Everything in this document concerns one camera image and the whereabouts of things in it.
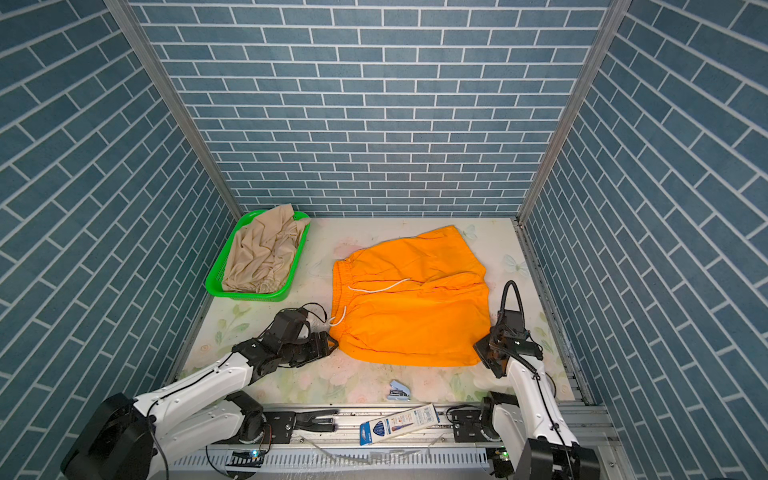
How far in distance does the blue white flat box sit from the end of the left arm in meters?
0.22

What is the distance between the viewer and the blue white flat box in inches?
28.9

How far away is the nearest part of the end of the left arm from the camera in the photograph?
2.00ft
